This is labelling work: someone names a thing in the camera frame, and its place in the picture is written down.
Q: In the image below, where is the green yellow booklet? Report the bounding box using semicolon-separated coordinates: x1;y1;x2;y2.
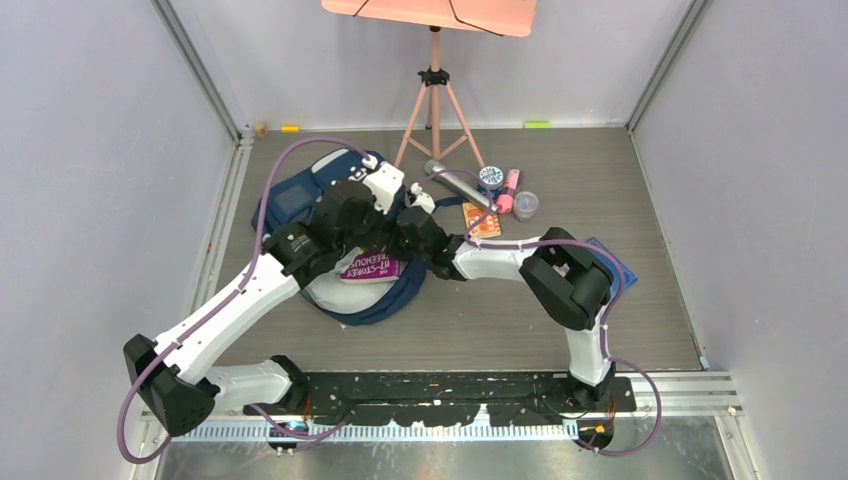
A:
586;237;638;297

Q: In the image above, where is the pink music stand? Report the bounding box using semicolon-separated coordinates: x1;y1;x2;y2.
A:
321;0;537;167

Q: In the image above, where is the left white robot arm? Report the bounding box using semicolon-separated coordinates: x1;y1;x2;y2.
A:
123;174;405;437

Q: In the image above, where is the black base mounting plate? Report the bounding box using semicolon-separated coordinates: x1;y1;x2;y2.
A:
262;371;636;427

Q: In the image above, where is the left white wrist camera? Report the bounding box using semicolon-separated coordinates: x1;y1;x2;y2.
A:
361;155;405;215

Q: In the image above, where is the pink highlighter marker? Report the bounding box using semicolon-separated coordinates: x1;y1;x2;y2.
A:
497;169;521;214

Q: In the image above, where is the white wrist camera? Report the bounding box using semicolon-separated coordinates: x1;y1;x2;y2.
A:
361;155;405;215
405;182;436;214

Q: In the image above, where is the navy blue student backpack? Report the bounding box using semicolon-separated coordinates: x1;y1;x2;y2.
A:
251;148;431;326

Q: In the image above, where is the silver microphone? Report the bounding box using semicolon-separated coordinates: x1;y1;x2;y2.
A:
424;159;499;214

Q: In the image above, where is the clear small round container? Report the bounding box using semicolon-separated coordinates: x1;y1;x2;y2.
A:
513;191;540;222

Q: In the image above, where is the blue patterned round tin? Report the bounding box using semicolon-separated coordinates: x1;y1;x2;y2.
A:
477;165;505;200

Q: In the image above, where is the purple magenta booklet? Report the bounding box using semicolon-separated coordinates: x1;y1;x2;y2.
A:
340;252;403;284

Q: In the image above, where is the orange calculator toy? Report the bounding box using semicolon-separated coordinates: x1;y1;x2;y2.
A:
462;202;502;239

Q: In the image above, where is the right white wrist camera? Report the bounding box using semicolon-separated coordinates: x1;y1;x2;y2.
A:
405;182;436;214

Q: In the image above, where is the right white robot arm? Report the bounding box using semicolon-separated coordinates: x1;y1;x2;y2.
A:
389;207;616;411

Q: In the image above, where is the small cork piece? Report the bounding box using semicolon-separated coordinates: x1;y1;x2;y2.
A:
252;121;269;138

